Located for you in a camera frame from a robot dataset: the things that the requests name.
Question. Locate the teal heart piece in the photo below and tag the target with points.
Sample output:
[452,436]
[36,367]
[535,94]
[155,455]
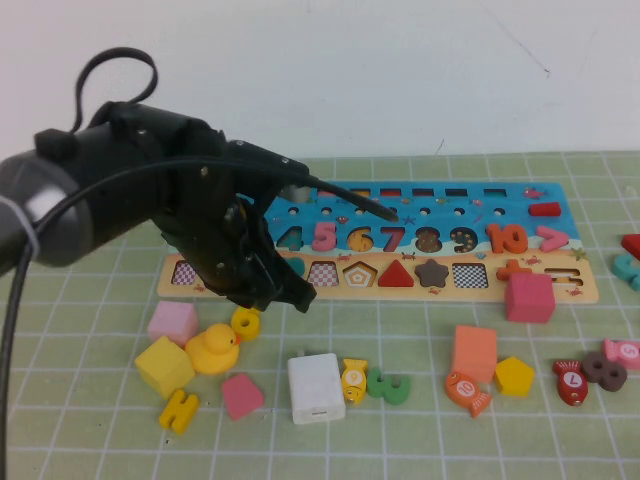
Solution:
[297,265]

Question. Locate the orange plus sign piece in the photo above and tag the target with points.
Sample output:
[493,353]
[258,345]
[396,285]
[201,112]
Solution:
[511,269]

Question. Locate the red triangle piece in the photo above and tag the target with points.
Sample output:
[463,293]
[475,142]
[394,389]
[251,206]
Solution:
[396,277]

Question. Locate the red wooden piece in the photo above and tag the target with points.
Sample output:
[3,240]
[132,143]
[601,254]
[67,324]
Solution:
[632,245]

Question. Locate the teal number piece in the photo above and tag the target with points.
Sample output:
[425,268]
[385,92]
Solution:
[627,270]

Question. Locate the orange rectangular block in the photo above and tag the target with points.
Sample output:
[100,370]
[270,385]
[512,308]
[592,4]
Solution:
[475,350]

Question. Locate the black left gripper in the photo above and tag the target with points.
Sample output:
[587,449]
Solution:
[225,250]

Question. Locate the green grid mat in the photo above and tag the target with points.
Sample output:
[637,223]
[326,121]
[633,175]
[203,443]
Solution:
[400,450]

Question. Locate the orange number ten piece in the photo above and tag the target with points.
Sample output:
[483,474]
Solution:
[495,240]

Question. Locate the yellow cube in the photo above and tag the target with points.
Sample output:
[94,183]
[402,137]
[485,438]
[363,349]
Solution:
[162,367]

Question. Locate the yellow rubber duck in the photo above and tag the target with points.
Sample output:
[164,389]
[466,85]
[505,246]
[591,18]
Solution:
[212,352]

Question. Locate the brown star piece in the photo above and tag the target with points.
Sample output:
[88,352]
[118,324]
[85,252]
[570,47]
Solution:
[431,273]

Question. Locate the orange fish number ten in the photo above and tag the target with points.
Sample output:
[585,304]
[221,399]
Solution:
[467,392]

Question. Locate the pink fish number five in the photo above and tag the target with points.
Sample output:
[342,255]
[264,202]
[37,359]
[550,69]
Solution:
[625,352]

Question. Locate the pink number five piece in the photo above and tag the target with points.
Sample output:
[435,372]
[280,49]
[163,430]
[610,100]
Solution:
[325,241]

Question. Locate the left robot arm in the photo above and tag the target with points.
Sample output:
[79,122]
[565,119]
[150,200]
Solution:
[115,165]

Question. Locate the white power adapter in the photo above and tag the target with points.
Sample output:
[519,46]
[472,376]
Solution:
[316,387]

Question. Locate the yellow letter H piece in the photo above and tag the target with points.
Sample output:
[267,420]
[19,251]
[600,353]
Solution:
[177,412]

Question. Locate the green number three piece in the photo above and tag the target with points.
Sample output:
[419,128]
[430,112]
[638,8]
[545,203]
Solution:
[395,390]

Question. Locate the magenta cube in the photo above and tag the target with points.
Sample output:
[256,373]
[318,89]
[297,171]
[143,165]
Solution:
[530,297]

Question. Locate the red fish number seven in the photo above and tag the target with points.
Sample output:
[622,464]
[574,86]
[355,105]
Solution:
[571,382]

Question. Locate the light pink cube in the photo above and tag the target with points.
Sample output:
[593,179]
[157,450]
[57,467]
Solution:
[172,322]

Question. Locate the pink trapezoid piece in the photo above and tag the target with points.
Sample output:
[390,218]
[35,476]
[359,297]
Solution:
[241,397]

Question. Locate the wooden number puzzle board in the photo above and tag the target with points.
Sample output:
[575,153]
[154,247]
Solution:
[505,216]

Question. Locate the yellow pentagon piece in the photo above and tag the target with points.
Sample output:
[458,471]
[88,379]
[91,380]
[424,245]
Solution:
[515,376]

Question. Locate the yellow number six piece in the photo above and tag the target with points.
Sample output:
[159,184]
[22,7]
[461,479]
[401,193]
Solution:
[239,325]

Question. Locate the yellow fish number nine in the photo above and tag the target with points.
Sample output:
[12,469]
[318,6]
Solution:
[354,380]

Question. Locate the pink greater-than sign piece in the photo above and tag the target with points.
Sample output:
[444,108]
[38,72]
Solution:
[560,238]

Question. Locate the brown number eight piece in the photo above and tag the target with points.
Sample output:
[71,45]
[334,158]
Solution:
[607,372]

